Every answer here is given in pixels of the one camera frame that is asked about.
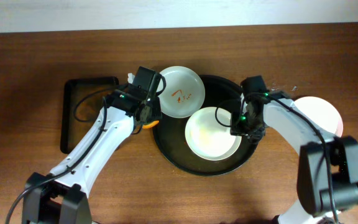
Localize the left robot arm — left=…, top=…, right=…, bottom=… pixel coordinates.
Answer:
left=19, top=67, right=166, bottom=223

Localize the black rectangular tray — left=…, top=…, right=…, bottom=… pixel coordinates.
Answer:
left=60, top=77, right=119, bottom=154

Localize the white plate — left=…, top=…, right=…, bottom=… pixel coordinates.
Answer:
left=159, top=66, right=205, bottom=118
left=295, top=96, right=344, bottom=137
left=185, top=107, right=242, bottom=161

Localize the white plate bottom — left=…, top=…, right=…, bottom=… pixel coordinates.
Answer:
left=185, top=107, right=242, bottom=161

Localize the black round tray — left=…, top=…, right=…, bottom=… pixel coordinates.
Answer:
left=152, top=75, right=257, bottom=176

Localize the green orange sponge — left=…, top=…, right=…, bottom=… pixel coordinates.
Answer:
left=142, top=120, right=159, bottom=129

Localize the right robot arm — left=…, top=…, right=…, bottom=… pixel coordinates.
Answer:
left=230, top=76, right=358, bottom=223

